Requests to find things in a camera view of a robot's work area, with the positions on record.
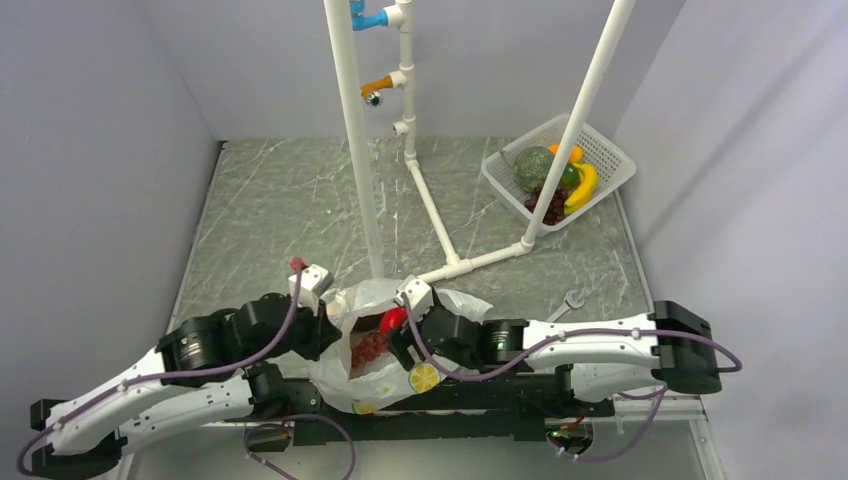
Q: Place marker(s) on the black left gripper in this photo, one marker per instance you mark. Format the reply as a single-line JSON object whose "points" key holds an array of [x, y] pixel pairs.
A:
{"points": [[323, 332]]}

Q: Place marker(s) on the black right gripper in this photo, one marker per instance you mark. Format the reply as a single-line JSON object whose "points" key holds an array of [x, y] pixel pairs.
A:
{"points": [[398, 342]]}

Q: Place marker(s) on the white printed plastic bag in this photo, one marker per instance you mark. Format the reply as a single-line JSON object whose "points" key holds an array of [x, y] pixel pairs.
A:
{"points": [[380, 383]]}

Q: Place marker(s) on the yellow fake bananas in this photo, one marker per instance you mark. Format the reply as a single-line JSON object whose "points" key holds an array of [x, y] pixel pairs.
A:
{"points": [[582, 194]]}

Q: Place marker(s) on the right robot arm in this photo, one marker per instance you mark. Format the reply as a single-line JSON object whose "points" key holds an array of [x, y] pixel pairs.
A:
{"points": [[670, 347]]}

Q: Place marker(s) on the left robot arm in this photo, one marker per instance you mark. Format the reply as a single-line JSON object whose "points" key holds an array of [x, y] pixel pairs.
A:
{"points": [[211, 368]]}

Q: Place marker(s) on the red fake grapes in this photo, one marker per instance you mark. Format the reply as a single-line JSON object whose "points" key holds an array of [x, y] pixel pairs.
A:
{"points": [[371, 347]]}

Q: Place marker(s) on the brown fake fruit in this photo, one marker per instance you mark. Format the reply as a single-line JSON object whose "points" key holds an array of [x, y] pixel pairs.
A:
{"points": [[367, 323]]}

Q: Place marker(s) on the purple fake grapes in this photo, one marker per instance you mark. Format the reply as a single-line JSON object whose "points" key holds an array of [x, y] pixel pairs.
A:
{"points": [[555, 211]]}

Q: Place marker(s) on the green fake melon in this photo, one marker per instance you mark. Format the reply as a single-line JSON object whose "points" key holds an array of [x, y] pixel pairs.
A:
{"points": [[531, 167]]}

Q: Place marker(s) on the green fake lime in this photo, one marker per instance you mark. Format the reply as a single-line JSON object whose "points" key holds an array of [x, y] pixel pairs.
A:
{"points": [[570, 178]]}

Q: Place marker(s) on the silver wrench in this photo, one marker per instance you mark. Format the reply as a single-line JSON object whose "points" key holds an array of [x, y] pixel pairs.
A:
{"points": [[572, 300]]}

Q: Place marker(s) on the silver metal ball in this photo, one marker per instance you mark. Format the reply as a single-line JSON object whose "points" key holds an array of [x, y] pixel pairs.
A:
{"points": [[373, 99]]}

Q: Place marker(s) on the orange tap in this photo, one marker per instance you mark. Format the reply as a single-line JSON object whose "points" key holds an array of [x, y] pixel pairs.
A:
{"points": [[375, 86]]}

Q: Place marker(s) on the white plastic basket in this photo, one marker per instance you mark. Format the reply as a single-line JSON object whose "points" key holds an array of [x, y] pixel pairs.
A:
{"points": [[613, 166]]}

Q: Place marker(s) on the blue tap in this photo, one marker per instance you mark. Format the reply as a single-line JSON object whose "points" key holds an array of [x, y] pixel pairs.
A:
{"points": [[360, 21]]}

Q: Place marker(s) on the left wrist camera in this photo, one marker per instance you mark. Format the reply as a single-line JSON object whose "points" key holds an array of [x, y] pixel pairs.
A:
{"points": [[314, 282]]}

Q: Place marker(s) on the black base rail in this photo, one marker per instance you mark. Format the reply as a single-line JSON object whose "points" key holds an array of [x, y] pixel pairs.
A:
{"points": [[523, 408]]}

